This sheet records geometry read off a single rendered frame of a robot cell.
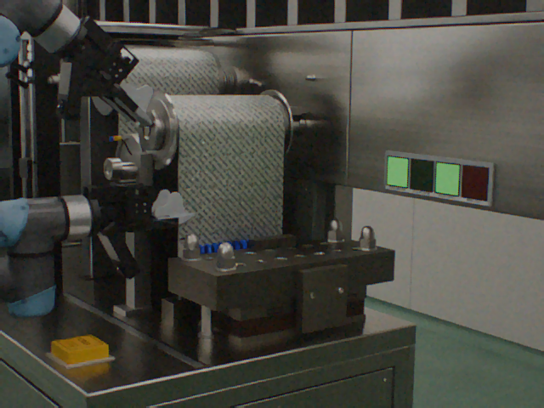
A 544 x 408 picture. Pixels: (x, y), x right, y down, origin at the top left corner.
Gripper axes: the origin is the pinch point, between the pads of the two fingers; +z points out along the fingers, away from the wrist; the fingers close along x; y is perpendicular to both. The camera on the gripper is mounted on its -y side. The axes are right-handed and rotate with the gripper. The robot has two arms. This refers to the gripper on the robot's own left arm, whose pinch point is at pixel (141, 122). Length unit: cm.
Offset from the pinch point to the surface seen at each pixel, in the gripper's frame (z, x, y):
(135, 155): 5.0, 4.4, -4.2
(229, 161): 17.0, -4.6, 4.9
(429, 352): 262, 149, 55
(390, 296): 282, 213, 84
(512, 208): 36, -54, 15
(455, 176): 33, -42, 18
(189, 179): 12.2, -4.6, -3.2
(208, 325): 25.0, -17.2, -23.7
